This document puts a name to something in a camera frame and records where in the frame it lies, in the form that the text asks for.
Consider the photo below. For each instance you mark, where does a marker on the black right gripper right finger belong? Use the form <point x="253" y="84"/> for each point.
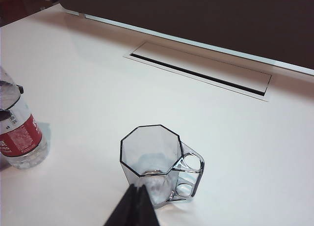
<point x="147" y="211"/>

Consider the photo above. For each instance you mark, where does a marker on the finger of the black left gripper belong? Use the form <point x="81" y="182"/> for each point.
<point x="4" y="114"/>
<point x="20" y="89"/>

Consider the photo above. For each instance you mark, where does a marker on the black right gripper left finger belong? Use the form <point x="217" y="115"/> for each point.
<point x="125" y="211"/>

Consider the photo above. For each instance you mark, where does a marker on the Nongfu Spring water bottle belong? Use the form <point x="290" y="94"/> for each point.
<point x="22" y="137"/>

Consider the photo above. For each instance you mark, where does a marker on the grey transparent octagonal cup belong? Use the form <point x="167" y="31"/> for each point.
<point x="152" y="149"/>

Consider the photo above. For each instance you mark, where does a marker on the brown desk partition panel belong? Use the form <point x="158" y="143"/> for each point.
<point x="196" y="14"/>

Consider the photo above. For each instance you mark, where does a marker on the white partition base rail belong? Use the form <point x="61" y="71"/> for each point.
<point x="196" y="43"/>

